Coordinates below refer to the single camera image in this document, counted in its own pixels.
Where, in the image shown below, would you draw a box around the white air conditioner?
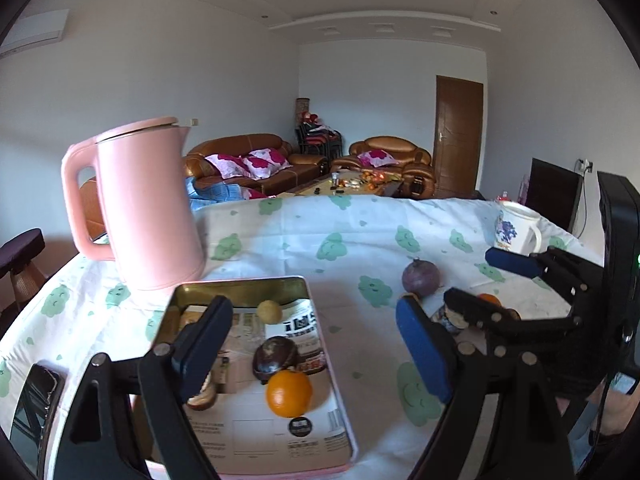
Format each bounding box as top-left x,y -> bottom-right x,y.
0,8 -> 69,58

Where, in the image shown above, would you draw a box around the white printed mug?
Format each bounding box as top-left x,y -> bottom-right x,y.
494,201 -> 543,256

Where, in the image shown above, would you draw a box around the dark purple stool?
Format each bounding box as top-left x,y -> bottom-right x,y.
0,228 -> 46,311

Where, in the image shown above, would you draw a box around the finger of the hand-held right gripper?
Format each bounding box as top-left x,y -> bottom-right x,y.
485,246 -> 596,311
444,287 -> 573,356

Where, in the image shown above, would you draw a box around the pink electric kettle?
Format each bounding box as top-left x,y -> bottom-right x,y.
61,116 -> 206,292

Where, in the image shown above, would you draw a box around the black smartphone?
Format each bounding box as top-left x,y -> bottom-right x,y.
9,364 -> 66,461

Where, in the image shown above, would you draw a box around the black television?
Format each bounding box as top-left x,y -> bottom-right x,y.
524,157 -> 585,235

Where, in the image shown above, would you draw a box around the brown leather armchair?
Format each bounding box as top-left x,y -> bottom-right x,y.
330,136 -> 436,200

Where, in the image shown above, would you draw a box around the brown wooden door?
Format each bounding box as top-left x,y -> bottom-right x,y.
432,75 -> 485,200

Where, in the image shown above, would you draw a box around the person's right forearm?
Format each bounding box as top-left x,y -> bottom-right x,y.
565,390 -> 640,480

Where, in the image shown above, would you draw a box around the orange chair back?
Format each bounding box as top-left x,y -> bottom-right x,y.
79,177 -> 108,241

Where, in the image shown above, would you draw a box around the brown leather sofa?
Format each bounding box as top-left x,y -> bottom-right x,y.
182,133 -> 331,196

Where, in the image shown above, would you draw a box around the blue clothes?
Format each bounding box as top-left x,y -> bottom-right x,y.
186,177 -> 268,211

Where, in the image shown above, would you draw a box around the wooden coffee table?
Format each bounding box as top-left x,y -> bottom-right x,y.
287,172 -> 403,200

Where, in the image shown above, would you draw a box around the cloud-print white tablecloth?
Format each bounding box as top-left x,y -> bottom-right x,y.
0,194 -> 608,480

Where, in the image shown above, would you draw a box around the stacked black chairs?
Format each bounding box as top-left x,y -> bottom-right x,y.
296,122 -> 343,161

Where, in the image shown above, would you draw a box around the purple passion fruit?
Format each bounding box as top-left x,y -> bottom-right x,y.
402,258 -> 442,297

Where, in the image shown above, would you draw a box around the pink tin box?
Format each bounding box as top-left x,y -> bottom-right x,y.
150,275 -> 360,476

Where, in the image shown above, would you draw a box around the floral pink pillow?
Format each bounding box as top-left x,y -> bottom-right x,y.
204,154 -> 251,179
359,149 -> 397,168
249,148 -> 293,170
240,154 -> 278,181

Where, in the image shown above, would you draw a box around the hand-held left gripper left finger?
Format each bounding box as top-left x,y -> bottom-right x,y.
52,296 -> 234,480

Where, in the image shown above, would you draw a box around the small yellow round fruit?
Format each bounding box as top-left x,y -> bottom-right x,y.
257,300 -> 283,325

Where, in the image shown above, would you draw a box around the printed paper leaflet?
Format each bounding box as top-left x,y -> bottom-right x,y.
180,300 -> 351,468

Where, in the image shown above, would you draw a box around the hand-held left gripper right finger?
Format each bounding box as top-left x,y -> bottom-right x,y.
395,295 -> 576,480

